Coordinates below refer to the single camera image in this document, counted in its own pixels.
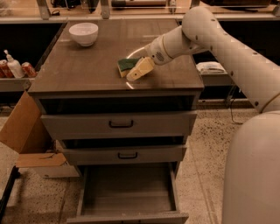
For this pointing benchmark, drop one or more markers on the folded white cloth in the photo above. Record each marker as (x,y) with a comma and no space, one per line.
(210,67)

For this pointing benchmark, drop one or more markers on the white pump bottle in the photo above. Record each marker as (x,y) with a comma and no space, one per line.
(14,66)

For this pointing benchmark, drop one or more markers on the open bottom grey drawer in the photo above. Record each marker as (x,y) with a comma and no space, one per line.
(129,194)

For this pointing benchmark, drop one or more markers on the white ceramic bowl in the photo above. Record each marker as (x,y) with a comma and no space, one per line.
(84,34)

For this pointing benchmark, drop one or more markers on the black stand leg left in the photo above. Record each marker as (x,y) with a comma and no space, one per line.
(14,174)

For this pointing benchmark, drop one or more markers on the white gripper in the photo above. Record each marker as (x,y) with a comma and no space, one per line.
(155,52)

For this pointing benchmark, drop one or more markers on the red soda can at edge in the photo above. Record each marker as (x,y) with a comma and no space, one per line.
(5,69)

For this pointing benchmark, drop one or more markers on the grey drawer cabinet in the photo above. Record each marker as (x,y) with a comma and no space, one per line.
(85,80)

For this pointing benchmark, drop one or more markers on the brown cardboard box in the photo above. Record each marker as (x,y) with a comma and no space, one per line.
(25,133)

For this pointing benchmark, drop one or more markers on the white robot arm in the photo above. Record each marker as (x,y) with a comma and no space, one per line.
(251,192)

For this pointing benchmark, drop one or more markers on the middle grey drawer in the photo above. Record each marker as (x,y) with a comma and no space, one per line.
(125,155)

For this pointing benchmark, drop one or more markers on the green and yellow sponge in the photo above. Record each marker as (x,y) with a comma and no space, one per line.
(125,65)

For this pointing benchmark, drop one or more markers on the top grey drawer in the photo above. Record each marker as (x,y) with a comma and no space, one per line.
(122,125)

